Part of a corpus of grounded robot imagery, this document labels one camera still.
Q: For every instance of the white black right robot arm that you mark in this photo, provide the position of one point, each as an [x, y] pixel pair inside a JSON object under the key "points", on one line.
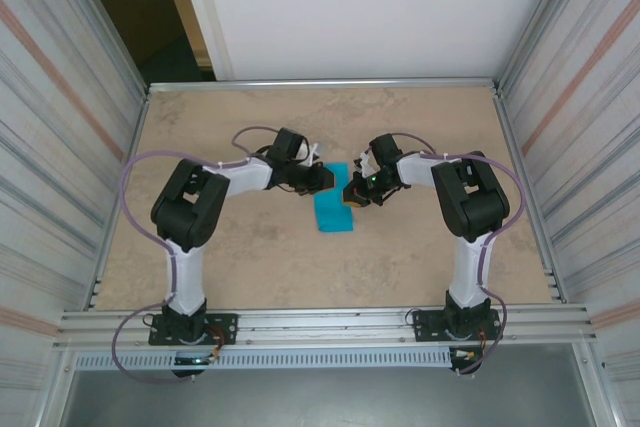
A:
{"points": [[467, 277]]}

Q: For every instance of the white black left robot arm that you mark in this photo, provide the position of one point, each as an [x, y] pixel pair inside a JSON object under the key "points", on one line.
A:
{"points": [[185, 277]]}

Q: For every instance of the white door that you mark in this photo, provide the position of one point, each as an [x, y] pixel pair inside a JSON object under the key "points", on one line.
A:
{"points": [[200, 7]]}

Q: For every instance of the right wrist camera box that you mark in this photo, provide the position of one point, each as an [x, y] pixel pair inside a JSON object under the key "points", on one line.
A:
{"points": [[365, 162]]}

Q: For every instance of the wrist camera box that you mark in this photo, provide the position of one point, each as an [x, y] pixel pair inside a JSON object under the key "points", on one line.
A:
{"points": [[315, 154], [365, 162]]}

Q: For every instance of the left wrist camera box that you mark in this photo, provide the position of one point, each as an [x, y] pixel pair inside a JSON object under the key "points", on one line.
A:
{"points": [[315, 154]]}

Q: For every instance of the long aluminium table edge rail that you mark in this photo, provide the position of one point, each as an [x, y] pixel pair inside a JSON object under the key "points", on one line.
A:
{"points": [[325, 84]]}

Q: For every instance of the wide aluminium frame rail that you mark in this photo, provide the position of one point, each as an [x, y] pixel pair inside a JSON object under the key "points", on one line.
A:
{"points": [[325, 332]]}

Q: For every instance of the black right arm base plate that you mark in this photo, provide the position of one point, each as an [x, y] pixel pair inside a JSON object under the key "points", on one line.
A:
{"points": [[425, 324]]}

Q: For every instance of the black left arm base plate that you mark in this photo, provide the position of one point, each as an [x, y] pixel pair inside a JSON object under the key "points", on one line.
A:
{"points": [[222, 327]]}

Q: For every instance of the short aluminium side rail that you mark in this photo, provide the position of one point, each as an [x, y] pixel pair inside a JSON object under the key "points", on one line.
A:
{"points": [[550, 257], [119, 197]]}

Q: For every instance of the translucent ribbed enclosure panel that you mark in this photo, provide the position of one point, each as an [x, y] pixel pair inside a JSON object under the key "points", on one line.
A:
{"points": [[590, 147], [50, 147]]}

